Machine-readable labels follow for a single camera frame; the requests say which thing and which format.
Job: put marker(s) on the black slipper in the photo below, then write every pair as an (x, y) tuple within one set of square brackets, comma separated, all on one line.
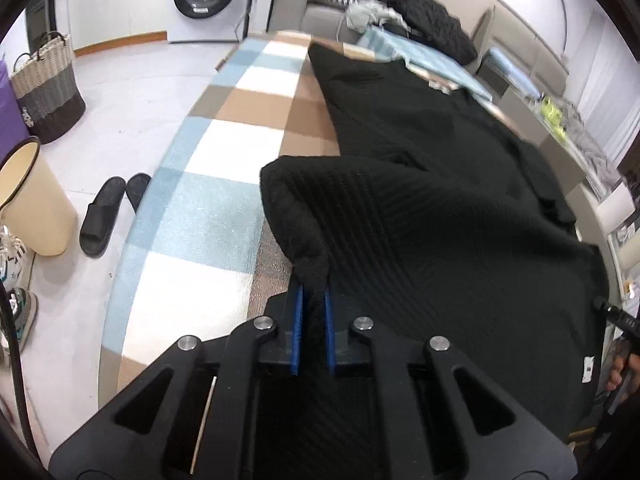
[(137, 187), (100, 220)]

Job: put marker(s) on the beige waste bin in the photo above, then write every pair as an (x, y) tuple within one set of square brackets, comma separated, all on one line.
[(35, 205)]

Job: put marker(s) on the teal checked cloth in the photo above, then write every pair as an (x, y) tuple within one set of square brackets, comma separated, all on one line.
[(430, 60)]

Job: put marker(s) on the dark glass door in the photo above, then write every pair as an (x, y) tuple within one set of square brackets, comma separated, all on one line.
[(40, 15)]

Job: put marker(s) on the grey sneaker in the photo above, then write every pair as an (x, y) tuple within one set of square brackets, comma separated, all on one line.
[(20, 315)]

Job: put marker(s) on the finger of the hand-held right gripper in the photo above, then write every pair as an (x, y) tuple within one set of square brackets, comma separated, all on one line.
[(617, 317)]

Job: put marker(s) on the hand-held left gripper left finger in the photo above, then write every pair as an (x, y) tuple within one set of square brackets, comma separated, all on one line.
[(296, 332)]

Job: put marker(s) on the yellow green item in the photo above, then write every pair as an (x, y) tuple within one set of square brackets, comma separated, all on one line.
[(554, 115)]

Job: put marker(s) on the checked blanket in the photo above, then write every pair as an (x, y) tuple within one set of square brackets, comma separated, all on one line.
[(215, 210)]

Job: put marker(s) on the grey sofa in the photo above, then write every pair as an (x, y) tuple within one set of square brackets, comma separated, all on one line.
[(320, 17)]

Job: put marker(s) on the beige box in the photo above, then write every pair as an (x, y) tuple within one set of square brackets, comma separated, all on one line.
[(530, 120)]

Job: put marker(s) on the black knitted sweater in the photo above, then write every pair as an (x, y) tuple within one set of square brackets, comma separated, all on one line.
[(425, 210)]

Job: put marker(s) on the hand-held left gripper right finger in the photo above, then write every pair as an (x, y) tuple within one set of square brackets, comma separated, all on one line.
[(330, 332)]

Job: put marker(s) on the white cabinet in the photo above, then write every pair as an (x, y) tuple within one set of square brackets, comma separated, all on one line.
[(120, 5)]

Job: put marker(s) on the grey white cloth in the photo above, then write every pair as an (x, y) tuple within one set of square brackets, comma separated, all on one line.
[(367, 15)]

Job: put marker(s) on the purple bag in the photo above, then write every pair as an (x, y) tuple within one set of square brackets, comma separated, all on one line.
[(10, 110)]

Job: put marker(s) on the person's right hand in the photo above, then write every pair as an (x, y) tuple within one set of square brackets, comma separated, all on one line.
[(622, 370)]

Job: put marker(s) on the grey patterned cloth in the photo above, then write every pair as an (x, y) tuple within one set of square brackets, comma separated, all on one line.
[(590, 145)]

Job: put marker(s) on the black clothes pile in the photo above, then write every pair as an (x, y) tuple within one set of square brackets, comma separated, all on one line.
[(430, 20)]

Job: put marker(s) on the white sneaker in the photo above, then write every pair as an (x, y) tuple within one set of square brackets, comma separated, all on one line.
[(12, 257)]

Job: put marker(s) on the wicker laundry basket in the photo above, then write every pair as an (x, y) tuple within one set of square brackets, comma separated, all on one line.
[(47, 95)]

